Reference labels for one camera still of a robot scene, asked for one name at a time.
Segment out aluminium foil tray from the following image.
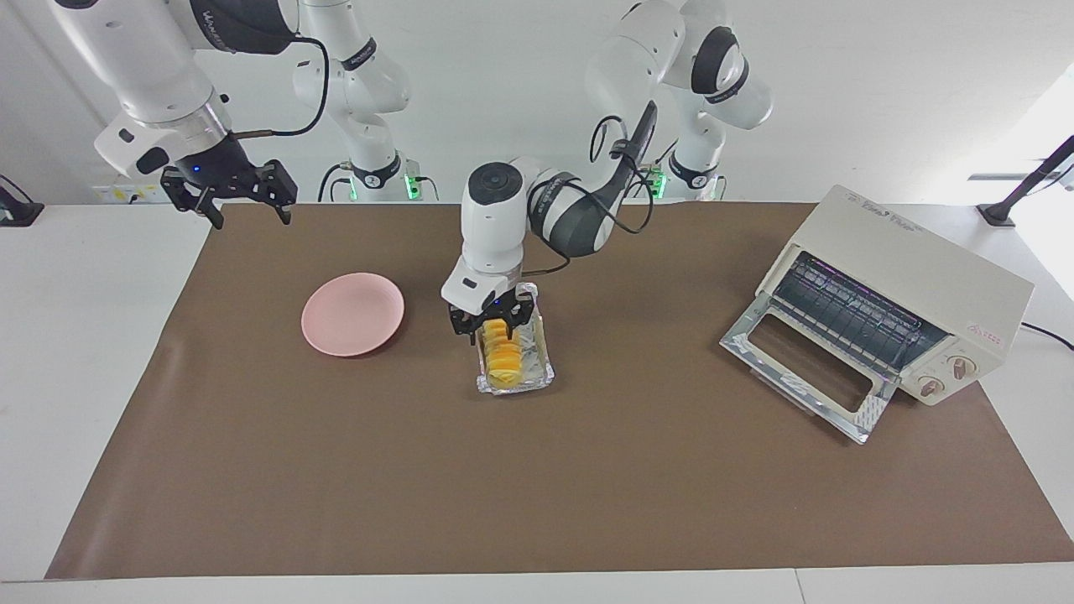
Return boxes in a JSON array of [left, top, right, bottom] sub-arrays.
[[476, 282, 556, 396]]

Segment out sliced golden bread loaf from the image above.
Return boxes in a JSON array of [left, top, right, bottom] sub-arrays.
[[481, 317, 523, 392]]

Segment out white toaster oven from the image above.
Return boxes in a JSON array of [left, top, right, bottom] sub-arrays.
[[755, 185, 1035, 408]]

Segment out pink round plate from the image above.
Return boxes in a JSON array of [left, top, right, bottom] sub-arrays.
[[301, 273, 405, 358]]

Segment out brown table mat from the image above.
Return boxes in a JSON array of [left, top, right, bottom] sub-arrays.
[[44, 201, 1074, 581]]

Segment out white wall power strip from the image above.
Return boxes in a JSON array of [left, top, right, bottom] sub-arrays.
[[94, 185, 169, 205]]

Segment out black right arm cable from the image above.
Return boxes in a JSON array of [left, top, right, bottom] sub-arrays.
[[231, 34, 330, 139]]

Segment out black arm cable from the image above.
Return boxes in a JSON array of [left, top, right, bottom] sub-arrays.
[[231, 34, 330, 139], [537, 101, 664, 278]]

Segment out black clamp mount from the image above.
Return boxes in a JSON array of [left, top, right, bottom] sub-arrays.
[[0, 174, 44, 227]]

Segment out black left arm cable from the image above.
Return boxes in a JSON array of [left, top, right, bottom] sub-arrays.
[[537, 101, 664, 278]]

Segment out glass oven door silver frame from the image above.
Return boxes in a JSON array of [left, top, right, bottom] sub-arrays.
[[719, 294, 900, 445]]

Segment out metal oven wire rack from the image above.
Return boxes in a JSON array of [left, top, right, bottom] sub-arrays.
[[772, 252, 949, 374]]

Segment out black camera stand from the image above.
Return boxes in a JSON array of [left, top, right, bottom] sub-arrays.
[[978, 134, 1074, 229]]

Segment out black oven power cord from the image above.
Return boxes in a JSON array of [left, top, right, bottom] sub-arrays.
[[1019, 321, 1074, 351]]

